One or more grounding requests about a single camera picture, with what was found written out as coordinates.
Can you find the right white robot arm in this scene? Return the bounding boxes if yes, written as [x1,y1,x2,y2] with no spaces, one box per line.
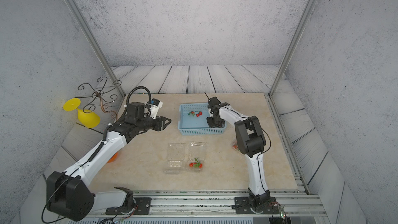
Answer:
[206,96,278,214]

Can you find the dark wire jewellery stand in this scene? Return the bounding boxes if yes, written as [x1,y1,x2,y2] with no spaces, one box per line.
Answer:
[77,76,122,122]

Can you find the strawberry cluster left in basket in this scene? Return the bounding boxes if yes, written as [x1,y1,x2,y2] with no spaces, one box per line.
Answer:
[188,111,203,117]

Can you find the strawberries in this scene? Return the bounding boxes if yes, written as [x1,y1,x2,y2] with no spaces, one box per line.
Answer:
[189,158,203,169]

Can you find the clear clamshell container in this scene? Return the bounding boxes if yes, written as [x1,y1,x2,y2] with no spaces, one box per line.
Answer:
[186,142,207,172]
[231,140,240,152]
[164,143,186,174]

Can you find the aluminium frame post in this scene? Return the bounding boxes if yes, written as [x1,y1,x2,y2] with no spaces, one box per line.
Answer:
[64,0,118,83]
[268,0,317,98]

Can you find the light blue perforated basket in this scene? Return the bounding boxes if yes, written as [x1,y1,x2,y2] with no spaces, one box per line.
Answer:
[177,103,227,135]

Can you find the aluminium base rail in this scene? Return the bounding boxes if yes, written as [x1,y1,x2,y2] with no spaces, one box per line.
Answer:
[82,189,330,224]

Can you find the aluminium frame post right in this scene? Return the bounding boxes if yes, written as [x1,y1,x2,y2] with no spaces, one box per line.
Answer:
[268,0,317,98]

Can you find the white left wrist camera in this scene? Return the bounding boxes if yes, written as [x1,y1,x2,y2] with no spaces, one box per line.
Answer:
[148,98,163,119]

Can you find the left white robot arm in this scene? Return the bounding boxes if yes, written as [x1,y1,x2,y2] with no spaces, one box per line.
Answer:
[44,99,172,222]

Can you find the orange plastic bowl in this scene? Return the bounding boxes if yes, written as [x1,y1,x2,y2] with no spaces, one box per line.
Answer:
[107,152,119,163]

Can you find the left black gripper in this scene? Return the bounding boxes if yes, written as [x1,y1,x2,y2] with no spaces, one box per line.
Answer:
[136,114,172,133]

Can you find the yellow plastic goblet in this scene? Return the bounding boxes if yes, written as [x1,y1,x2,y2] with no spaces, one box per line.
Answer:
[63,98,101,129]

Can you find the aluminium frame post left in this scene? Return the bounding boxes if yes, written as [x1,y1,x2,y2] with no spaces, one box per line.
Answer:
[64,0,118,83]

